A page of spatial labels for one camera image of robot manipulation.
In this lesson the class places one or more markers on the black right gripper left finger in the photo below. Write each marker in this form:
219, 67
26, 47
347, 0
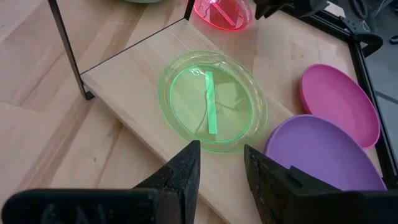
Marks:
189, 174

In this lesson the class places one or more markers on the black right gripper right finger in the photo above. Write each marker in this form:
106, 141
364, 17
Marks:
273, 186

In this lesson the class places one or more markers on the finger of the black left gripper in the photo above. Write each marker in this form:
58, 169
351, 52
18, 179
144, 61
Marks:
267, 7

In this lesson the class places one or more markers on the purple plate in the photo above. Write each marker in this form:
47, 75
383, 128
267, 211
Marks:
320, 152

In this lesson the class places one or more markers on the red translucent plate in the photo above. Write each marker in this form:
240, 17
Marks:
205, 14

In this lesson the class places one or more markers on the green translucent plate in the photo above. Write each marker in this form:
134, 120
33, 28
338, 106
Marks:
186, 102

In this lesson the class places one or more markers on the pink plate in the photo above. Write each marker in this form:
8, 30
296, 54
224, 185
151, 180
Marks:
339, 102

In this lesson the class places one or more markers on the black metal table frame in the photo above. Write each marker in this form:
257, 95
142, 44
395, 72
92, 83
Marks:
368, 40

